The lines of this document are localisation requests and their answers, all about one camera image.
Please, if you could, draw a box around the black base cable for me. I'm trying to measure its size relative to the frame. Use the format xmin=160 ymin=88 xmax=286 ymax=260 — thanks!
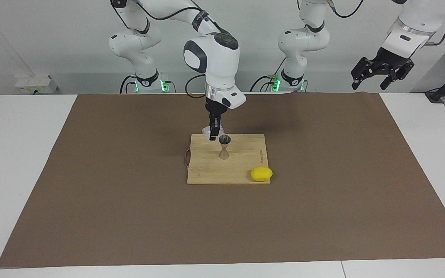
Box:
xmin=250 ymin=57 xmax=285 ymax=92
xmin=120 ymin=75 xmax=136 ymax=93

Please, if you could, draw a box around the steel double jigger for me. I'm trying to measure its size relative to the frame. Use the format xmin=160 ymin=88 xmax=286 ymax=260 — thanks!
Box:
xmin=218 ymin=134 xmax=231 ymax=160

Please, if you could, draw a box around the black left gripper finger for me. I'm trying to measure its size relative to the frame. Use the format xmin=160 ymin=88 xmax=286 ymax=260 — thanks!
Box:
xmin=350 ymin=57 xmax=382 ymax=91
xmin=379 ymin=62 xmax=415 ymax=92

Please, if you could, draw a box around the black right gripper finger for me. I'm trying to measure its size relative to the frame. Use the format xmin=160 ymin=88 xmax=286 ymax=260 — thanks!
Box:
xmin=209 ymin=112 xmax=224 ymax=142

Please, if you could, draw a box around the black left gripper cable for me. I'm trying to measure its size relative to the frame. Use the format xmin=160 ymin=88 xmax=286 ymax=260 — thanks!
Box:
xmin=325 ymin=0 xmax=445 ymax=47

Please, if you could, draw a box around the bamboo cutting board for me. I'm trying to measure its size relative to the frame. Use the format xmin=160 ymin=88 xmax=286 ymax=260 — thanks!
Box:
xmin=185 ymin=134 xmax=271 ymax=185

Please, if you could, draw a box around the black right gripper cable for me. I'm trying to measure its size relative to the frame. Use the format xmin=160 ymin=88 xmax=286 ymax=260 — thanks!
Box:
xmin=134 ymin=0 xmax=207 ymax=99

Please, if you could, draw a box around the small clear glass cup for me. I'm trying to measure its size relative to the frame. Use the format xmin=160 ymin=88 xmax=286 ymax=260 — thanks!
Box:
xmin=202 ymin=124 xmax=225 ymax=141

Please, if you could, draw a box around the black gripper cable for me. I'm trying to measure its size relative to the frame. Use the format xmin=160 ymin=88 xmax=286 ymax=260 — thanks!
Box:
xmin=325 ymin=0 xmax=445 ymax=47
xmin=134 ymin=0 xmax=207 ymax=99

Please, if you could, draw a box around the white wall socket box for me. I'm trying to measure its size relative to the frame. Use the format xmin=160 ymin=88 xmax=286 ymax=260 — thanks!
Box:
xmin=15 ymin=75 xmax=57 ymax=94

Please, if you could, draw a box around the brown table mat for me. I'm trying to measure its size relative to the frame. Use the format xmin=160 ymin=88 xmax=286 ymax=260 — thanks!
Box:
xmin=0 ymin=93 xmax=445 ymax=268

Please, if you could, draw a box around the yellow lemon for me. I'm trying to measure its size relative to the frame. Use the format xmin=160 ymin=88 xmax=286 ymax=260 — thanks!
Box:
xmin=250 ymin=167 xmax=273 ymax=182

